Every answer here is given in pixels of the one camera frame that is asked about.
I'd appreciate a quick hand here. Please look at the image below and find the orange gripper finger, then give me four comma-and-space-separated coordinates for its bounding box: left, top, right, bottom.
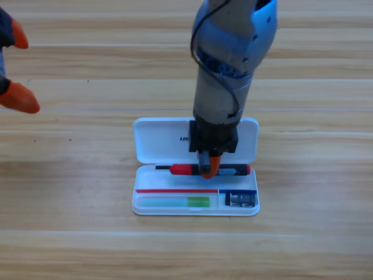
202, 155, 222, 180
10, 19, 30, 50
0, 77, 41, 114

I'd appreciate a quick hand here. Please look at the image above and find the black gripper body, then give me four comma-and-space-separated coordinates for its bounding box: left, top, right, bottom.
188, 118, 240, 174
0, 5, 16, 77

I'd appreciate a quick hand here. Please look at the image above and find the black marker with red cap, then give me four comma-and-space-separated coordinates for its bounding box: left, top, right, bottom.
170, 163, 251, 177

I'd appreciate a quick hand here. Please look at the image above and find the green and white glue stick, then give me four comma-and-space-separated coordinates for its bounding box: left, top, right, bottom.
136, 196, 211, 209

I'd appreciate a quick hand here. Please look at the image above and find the black eraser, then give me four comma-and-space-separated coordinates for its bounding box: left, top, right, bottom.
224, 191, 257, 209

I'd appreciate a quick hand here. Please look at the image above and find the white Unitree pencil case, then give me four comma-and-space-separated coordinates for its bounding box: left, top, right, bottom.
131, 116, 260, 217

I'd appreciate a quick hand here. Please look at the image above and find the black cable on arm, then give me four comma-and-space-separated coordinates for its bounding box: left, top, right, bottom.
190, 0, 243, 118

